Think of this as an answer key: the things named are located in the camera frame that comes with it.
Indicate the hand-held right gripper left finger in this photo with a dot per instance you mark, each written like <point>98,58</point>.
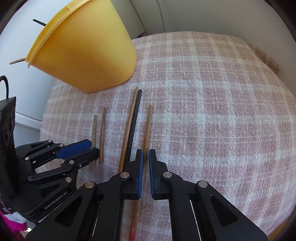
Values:
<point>139,176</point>

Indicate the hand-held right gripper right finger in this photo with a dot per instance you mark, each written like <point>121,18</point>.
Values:
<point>151,176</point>

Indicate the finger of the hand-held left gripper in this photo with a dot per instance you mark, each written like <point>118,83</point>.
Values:
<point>87,155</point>
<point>74,148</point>

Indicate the clear plastic spoon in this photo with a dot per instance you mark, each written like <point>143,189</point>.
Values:
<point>101,173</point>

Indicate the brown wooden chopstick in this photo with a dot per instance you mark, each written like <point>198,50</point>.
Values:
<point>94,129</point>
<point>17,61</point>
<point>103,132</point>

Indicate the red-tipped brown chopstick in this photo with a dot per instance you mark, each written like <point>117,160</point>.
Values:
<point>129,125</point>
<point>148,125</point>

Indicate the yellow plastic container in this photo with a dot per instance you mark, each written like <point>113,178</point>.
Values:
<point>92,55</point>

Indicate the pink plaid cloth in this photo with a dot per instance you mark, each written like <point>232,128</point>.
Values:
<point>208,127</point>

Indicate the magenta clothing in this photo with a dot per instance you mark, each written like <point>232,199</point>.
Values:
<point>11,220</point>

